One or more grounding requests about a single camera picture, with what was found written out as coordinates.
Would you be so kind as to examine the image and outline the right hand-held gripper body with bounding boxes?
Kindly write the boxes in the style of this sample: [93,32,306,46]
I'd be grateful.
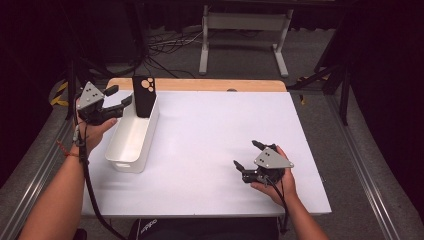
[241,143,296,185]

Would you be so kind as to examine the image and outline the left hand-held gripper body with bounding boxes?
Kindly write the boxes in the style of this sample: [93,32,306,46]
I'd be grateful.
[75,81,126,127]

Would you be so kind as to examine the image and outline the white plastic storage bin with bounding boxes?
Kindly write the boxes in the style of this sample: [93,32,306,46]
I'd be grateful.
[104,90,160,174]

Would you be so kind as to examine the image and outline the person's right hand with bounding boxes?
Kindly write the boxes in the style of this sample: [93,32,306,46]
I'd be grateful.
[249,144,300,208]

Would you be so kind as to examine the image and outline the person's left hand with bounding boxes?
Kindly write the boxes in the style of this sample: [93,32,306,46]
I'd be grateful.
[71,98,119,156]

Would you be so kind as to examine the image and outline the yellow black floor tape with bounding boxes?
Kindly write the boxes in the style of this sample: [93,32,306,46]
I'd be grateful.
[49,81,80,108]

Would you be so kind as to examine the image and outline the person's black shorts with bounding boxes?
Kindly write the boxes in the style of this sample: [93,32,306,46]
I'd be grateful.
[127,216,280,240]

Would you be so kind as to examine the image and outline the wooden table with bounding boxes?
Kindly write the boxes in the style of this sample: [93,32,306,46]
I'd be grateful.
[105,77,288,93]

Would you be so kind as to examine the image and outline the white metal stand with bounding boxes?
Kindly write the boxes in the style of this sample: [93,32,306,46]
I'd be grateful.
[198,4,295,79]

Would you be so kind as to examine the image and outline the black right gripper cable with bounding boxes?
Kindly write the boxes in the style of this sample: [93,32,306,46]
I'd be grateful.
[264,177,292,235]

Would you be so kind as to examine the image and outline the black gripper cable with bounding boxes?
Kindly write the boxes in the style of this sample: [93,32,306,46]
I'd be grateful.
[264,177,292,235]
[72,124,130,240]

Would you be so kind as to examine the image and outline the red string bracelet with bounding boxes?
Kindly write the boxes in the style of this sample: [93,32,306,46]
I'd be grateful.
[55,139,81,160]

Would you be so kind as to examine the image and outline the bundle of floor cables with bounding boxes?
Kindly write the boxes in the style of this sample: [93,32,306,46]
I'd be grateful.
[143,27,205,80]

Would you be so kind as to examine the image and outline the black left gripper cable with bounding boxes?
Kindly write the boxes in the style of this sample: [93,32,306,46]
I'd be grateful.
[72,124,130,240]

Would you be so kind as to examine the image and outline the aluminium floor rail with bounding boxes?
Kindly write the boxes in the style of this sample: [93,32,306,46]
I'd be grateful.
[0,99,88,240]
[324,93,403,240]

